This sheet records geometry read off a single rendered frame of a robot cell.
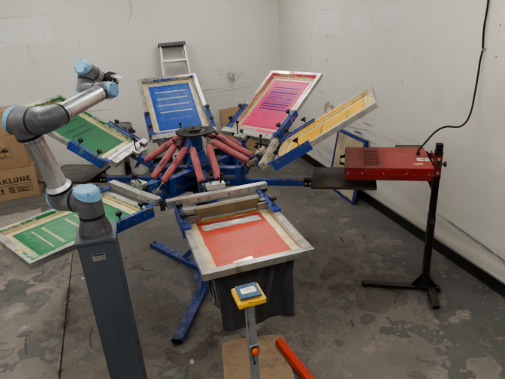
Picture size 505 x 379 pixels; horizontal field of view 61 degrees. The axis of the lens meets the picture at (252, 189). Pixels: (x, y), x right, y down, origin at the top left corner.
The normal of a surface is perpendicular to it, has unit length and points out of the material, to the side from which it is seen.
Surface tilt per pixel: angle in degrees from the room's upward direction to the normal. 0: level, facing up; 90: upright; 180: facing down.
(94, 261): 90
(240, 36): 90
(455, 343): 0
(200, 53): 90
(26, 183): 90
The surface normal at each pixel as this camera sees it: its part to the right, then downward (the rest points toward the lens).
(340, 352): -0.06, -0.92
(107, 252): 0.27, 0.36
